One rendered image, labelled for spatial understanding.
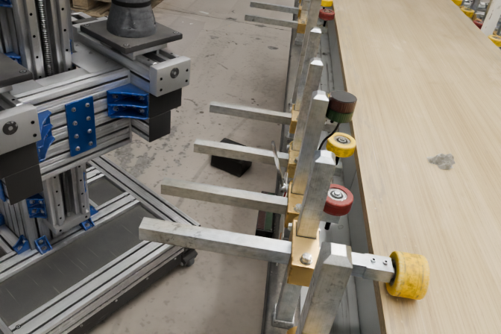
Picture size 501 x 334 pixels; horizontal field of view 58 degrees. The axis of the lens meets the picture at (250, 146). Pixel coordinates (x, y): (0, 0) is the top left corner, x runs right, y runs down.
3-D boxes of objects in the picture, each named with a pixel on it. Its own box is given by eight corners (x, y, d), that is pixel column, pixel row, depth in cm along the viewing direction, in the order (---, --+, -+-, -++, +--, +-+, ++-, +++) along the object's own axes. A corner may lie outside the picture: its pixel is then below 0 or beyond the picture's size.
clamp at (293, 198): (283, 227, 107) (287, 212, 104) (285, 191, 118) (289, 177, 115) (307, 232, 106) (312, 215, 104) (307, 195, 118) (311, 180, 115)
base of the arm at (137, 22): (96, 25, 139) (94, -7, 134) (136, 18, 150) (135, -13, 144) (127, 41, 132) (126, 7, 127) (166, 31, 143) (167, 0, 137)
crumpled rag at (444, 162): (441, 172, 120) (444, 165, 119) (423, 158, 125) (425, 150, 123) (464, 166, 124) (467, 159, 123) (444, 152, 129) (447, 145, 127)
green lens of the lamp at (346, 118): (325, 120, 97) (327, 111, 96) (324, 107, 102) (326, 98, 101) (353, 124, 97) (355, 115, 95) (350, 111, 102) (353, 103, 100)
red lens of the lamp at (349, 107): (327, 109, 95) (329, 101, 94) (326, 97, 100) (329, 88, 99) (355, 115, 95) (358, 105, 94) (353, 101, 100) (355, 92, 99)
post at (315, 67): (281, 201, 144) (311, 60, 117) (282, 194, 147) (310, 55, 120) (292, 203, 144) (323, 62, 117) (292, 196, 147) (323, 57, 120)
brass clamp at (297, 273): (283, 283, 80) (288, 263, 77) (286, 230, 91) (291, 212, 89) (317, 289, 80) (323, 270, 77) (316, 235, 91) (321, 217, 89)
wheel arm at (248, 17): (244, 21, 237) (244, 14, 235) (244, 20, 240) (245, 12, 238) (326, 35, 236) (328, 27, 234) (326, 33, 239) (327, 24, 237)
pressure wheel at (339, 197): (310, 237, 109) (320, 200, 102) (310, 215, 115) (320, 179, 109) (344, 242, 108) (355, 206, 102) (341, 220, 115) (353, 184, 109)
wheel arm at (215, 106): (208, 114, 154) (209, 104, 152) (210, 109, 157) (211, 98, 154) (335, 135, 153) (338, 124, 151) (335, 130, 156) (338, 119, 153)
